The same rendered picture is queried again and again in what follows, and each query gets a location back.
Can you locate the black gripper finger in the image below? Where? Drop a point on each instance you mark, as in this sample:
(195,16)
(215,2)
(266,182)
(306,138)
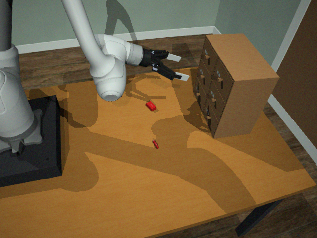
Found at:
(168,73)
(165,54)

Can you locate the dark brown drawer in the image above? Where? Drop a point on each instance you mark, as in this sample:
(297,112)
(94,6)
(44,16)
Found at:
(216,100)
(222,79)
(200,94)
(204,76)
(210,117)
(209,56)

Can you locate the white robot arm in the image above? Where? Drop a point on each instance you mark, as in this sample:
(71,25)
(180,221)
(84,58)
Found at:
(107,55)

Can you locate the small brown chest of drawers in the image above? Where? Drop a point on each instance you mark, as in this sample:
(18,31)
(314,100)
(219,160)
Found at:
(254,81)

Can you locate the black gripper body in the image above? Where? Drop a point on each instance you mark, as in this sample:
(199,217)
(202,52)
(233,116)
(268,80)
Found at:
(148,59)

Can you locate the small red block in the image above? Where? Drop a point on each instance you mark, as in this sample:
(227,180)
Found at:
(151,106)

